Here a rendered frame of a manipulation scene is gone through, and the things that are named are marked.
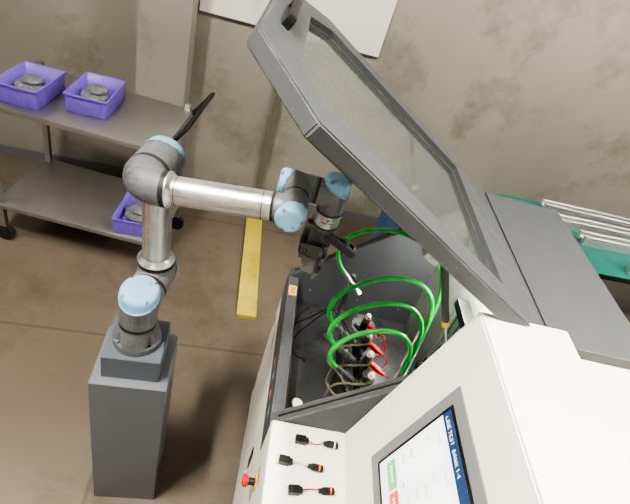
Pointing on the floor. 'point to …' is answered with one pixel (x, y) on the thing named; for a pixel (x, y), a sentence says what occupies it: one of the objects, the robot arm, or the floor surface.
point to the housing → (583, 319)
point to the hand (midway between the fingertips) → (314, 275)
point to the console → (504, 420)
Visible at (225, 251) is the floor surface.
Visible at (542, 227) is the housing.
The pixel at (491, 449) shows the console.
